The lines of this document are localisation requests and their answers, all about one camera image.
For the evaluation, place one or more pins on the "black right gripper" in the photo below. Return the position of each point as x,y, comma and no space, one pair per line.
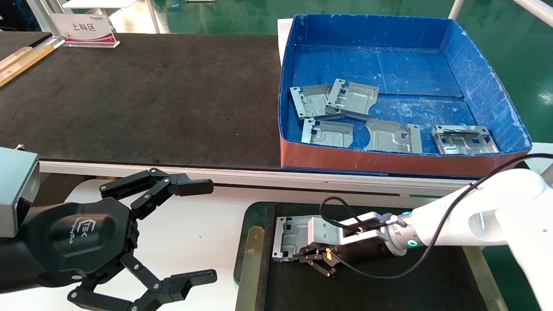
363,254

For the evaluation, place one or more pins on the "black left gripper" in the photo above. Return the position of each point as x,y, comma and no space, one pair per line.
82,235

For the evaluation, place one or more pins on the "stamped metal bracket part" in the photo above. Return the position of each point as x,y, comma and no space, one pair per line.
356,97
291,235
391,137
464,140
328,133
309,101

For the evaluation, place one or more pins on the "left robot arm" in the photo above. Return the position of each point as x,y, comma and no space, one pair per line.
15,263

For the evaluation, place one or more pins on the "black tray container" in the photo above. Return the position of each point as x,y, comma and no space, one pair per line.
389,289

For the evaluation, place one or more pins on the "blue corrugated plastic box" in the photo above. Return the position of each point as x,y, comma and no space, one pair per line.
389,56

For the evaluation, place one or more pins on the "white board behind box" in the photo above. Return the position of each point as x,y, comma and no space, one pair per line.
284,36

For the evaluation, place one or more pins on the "acrylic sign with Chinese text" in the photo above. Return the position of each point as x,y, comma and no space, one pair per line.
84,28

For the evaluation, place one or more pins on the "brown wooden strip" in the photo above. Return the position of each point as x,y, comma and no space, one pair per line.
23,65

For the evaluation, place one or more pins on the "white background table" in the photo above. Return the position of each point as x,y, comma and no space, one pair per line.
99,3

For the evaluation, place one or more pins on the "white side table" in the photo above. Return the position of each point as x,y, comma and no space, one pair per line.
542,149

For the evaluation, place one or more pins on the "pale wooden strip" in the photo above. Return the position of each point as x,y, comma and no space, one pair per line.
13,58

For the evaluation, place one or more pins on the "aluminium conveyor frame rail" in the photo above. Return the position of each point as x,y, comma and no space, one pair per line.
216,175

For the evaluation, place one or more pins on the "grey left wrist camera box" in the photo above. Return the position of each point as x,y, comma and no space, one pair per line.
13,190

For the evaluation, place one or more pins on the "aluminium profile post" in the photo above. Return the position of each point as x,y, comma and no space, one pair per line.
43,17

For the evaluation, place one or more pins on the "white pipe frame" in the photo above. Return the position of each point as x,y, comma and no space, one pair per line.
535,11

